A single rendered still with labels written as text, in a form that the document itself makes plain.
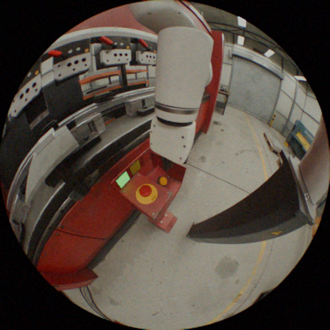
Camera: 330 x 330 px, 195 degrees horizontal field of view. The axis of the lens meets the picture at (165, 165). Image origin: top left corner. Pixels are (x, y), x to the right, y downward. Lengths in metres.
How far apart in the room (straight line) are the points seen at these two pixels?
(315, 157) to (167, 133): 0.33
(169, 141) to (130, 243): 1.06
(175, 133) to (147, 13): 0.24
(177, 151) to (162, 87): 0.13
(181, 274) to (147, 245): 0.46
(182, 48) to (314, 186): 0.32
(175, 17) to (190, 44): 0.10
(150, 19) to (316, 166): 0.38
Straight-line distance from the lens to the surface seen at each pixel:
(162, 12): 0.23
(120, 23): 0.65
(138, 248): 1.11
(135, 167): 0.35
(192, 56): 0.15
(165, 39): 0.17
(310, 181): 0.28
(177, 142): 0.19
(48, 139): 0.38
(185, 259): 1.12
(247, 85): 7.62
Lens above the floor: 1.07
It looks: 49 degrees down
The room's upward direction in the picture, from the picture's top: straight up
